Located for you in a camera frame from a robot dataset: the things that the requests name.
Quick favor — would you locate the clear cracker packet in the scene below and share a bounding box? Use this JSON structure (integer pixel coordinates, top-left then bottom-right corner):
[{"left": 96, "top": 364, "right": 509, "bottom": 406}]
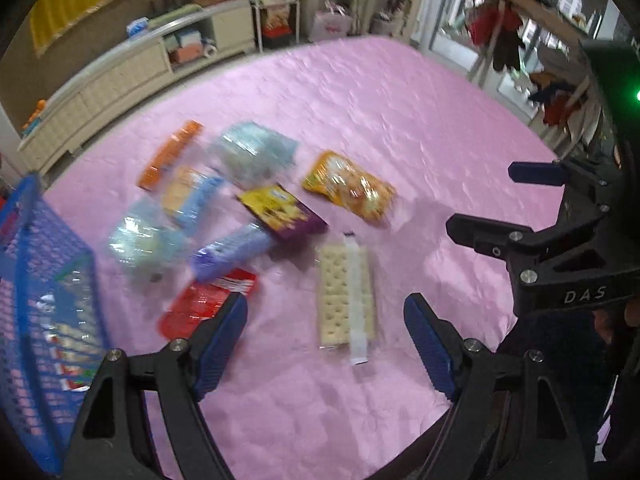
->
[{"left": 317, "top": 232, "right": 378, "bottom": 366}]

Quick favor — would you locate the yellow orange chips bag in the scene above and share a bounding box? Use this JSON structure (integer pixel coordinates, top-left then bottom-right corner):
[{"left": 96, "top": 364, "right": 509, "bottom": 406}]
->
[{"left": 302, "top": 151, "right": 396, "bottom": 224}]

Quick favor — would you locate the blue cake packet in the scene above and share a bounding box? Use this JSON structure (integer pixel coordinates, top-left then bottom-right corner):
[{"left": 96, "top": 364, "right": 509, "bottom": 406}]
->
[{"left": 160, "top": 166, "right": 224, "bottom": 235}]

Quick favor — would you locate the right hand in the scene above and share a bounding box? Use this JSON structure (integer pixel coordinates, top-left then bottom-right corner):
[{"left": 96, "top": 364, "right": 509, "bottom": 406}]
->
[{"left": 593, "top": 298, "right": 640, "bottom": 344}]

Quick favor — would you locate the blue plastic basket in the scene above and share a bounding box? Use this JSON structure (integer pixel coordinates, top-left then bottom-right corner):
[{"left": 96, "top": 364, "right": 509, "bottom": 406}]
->
[{"left": 1, "top": 174, "right": 111, "bottom": 474}]

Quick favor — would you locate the red snack packet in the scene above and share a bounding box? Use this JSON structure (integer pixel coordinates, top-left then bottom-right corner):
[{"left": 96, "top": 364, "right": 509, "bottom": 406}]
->
[{"left": 157, "top": 269, "right": 257, "bottom": 340}]

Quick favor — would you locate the pink quilted table cover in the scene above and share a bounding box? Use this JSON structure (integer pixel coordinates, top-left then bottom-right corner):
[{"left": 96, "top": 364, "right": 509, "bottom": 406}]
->
[{"left": 46, "top": 38, "right": 562, "bottom": 479}]

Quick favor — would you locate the light blue snack bag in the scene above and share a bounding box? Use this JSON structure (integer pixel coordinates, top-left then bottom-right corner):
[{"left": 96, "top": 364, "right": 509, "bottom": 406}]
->
[
  {"left": 207, "top": 122, "right": 299, "bottom": 190},
  {"left": 108, "top": 197, "right": 189, "bottom": 283}
]

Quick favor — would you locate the purple yellow chips bag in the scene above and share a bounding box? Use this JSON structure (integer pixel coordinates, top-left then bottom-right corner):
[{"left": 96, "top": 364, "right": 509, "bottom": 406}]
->
[{"left": 238, "top": 184, "right": 328, "bottom": 242}]

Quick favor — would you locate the blue purple bar packet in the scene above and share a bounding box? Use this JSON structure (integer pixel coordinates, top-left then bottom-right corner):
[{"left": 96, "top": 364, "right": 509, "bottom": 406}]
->
[{"left": 191, "top": 222, "right": 278, "bottom": 283}]

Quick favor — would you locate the pink shopping bag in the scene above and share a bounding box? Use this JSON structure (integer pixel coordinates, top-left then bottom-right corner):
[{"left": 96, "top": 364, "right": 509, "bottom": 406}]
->
[{"left": 309, "top": 0, "right": 352, "bottom": 44}]

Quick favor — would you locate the orange wafer bar packet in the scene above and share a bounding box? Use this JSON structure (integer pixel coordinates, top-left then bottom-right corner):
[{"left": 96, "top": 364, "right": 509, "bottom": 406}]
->
[{"left": 137, "top": 120, "right": 203, "bottom": 192}]

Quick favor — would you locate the cream TV cabinet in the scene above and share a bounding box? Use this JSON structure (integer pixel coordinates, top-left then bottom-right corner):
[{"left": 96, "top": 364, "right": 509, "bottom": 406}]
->
[{"left": 17, "top": 0, "right": 255, "bottom": 176}]

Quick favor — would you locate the tissue pack on cabinet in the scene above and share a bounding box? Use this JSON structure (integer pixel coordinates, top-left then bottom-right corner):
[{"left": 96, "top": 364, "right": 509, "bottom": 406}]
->
[{"left": 126, "top": 16, "right": 150, "bottom": 38}]

